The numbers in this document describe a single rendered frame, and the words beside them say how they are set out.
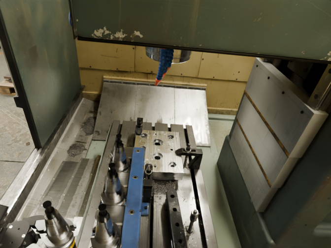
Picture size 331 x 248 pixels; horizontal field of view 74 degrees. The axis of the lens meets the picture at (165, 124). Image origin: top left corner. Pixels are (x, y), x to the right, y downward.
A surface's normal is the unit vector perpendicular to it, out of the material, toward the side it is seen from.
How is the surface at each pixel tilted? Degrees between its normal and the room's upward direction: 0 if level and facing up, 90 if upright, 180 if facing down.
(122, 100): 24
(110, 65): 90
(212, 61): 90
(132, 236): 0
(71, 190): 8
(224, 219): 0
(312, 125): 90
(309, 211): 90
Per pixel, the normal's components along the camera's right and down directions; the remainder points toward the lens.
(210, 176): 0.11, -0.80
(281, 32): 0.03, 0.58
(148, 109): 0.09, -0.51
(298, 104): -1.00, -0.04
